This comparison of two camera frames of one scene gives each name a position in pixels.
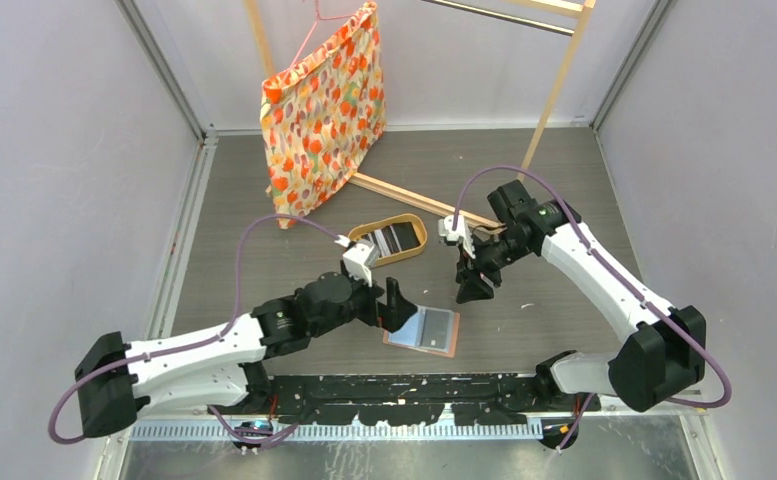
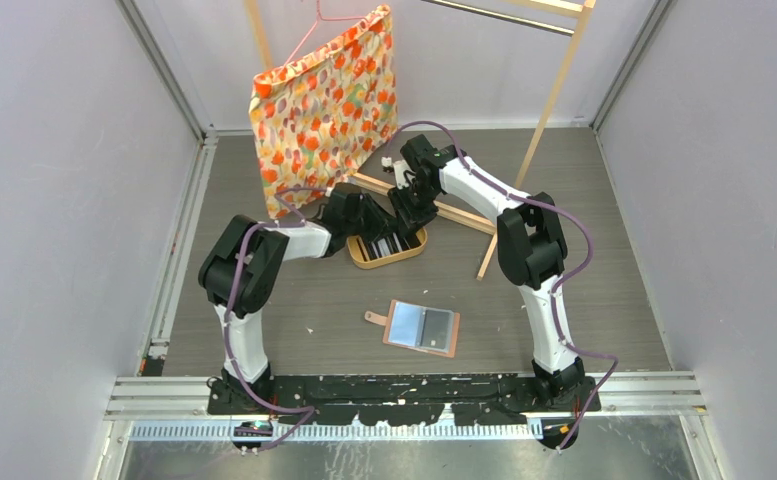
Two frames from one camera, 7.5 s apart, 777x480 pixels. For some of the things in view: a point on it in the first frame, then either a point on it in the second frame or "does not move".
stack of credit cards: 394,238 does not move
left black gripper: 390,315 → 383,223
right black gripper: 473,286 → 410,217
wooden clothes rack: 583,8 does not move
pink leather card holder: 427,329 does not move
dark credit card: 435,329 does not move
